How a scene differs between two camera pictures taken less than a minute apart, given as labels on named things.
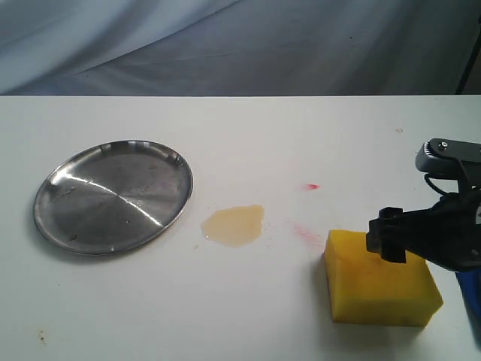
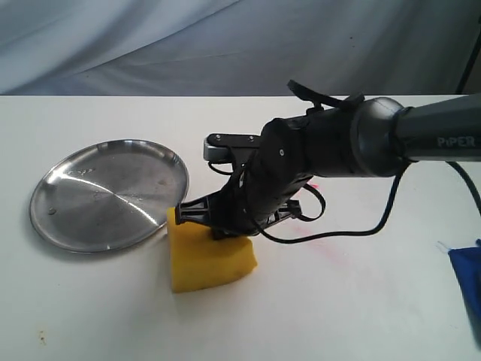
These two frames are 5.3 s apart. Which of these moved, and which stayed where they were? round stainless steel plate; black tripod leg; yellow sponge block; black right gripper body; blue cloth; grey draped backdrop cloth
Moved: yellow sponge block; black right gripper body
Stayed: grey draped backdrop cloth; black tripod leg; blue cloth; round stainless steel plate
